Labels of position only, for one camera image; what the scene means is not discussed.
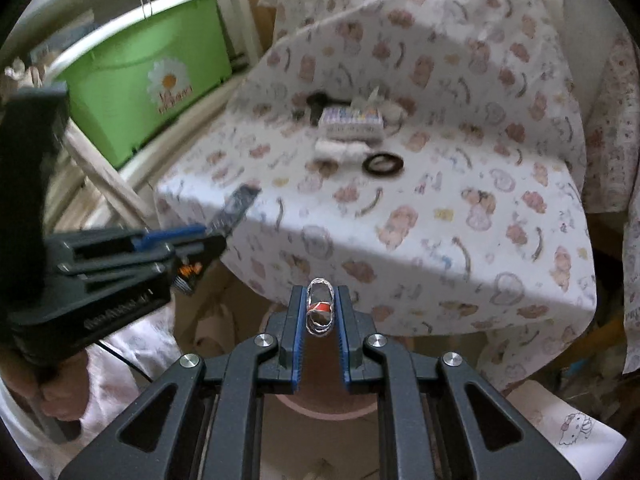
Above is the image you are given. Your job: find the black orange snack wrapper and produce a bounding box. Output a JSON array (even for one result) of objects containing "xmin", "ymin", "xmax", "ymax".
[{"xmin": 170, "ymin": 184, "xmax": 262, "ymax": 295}]

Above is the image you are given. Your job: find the white tissue front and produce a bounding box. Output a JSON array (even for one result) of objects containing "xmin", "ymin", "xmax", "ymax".
[{"xmin": 314, "ymin": 139, "xmax": 373, "ymax": 164}]

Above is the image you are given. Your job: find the white tissue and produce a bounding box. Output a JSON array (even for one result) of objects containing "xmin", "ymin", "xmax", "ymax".
[
  {"xmin": 314, "ymin": 139, "xmax": 373, "ymax": 164},
  {"xmin": 350, "ymin": 87, "xmax": 408, "ymax": 132}
]

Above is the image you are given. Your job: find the black plastic spoon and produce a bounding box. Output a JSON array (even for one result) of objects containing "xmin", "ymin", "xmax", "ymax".
[{"xmin": 306, "ymin": 92, "xmax": 332, "ymax": 127}]

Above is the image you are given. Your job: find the colourful small carton box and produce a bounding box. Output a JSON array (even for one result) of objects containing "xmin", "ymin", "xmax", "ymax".
[{"xmin": 318, "ymin": 106, "xmax": 384, "ymax": 142}]

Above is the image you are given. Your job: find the black hair tie ring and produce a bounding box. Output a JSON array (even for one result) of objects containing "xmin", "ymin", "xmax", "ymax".
[{"xmin": 361, "ymin": 152, "xmax": 406, "ymax": 178}]

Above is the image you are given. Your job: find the pink woven trash basket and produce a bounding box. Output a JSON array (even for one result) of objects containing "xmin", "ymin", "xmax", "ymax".
[{"xmin": 276, "ymin": 328, "xmax": 378, "ymax": 422}]

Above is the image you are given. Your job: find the person's left hand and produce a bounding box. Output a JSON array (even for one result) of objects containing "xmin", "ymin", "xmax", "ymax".
[{"xmin": 1, "ymin": 347, "xmax": 90, "ymax": 422}]

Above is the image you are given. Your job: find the wooden plank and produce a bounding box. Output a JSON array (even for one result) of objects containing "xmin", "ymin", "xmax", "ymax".
[{"xmin": 63, "ymin": 119, "xmax": 154, "ymax": 228}]

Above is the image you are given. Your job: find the hello kitty pink cloth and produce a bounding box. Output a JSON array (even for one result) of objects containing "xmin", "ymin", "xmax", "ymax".
[{"xmin": 506, "ymin": 380, "xmax": 627, "ymax": 479}]

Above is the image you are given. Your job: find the green plastic storage box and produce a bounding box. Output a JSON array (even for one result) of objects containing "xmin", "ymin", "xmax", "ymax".
[{"xmin": 44, "ymin": 0, "xmax": 232, "ymax": 168}]

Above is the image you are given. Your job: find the white shelf unit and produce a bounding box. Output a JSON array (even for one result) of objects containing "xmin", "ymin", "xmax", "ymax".
[{"xmin": 1, "ymin": 0, "xmax": 260, "ymax": 230}]

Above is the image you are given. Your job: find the bear print chair cover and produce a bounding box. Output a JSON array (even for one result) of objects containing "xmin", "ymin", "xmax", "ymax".
[{"xmin": 155, "ymin": 0, "xmax": 596, "ymax": 390}]

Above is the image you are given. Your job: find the pink print bed sheet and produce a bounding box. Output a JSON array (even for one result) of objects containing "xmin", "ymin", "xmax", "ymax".
[{"xmin": 584, "ymin": 32, "xmax": 639, "ymax": 374}]

